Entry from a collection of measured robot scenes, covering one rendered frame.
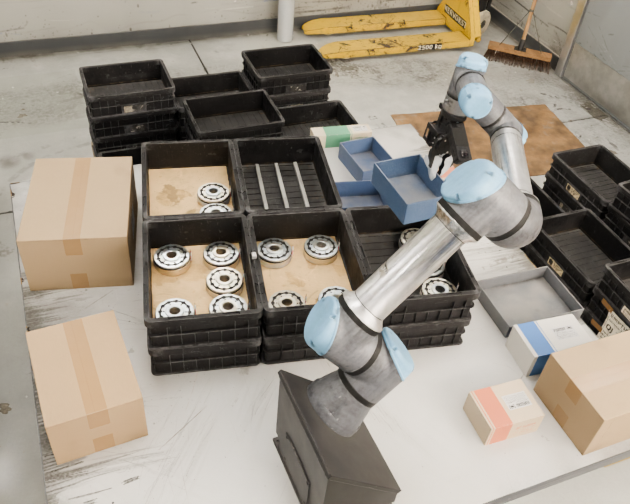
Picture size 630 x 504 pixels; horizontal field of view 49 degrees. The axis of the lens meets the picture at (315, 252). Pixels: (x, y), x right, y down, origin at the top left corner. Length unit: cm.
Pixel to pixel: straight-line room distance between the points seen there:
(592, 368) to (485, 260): 61
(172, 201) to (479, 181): 118
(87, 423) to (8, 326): 145
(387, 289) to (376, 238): 75
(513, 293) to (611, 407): 57
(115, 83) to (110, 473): 226
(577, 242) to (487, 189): 179
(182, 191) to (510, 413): 122
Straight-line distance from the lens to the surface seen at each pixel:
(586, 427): 192
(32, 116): 438
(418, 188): 199
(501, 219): 140
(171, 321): 174
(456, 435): 189
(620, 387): 194
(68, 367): 178
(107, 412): 170
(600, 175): 361
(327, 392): 155
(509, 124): 176
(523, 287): 232
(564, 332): 211
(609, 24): 500
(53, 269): 214
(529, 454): 192
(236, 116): 332
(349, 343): 144
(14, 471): 268
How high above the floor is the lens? 222
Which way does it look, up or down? 42 degrees down
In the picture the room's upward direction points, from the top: 6 degrees clockwise
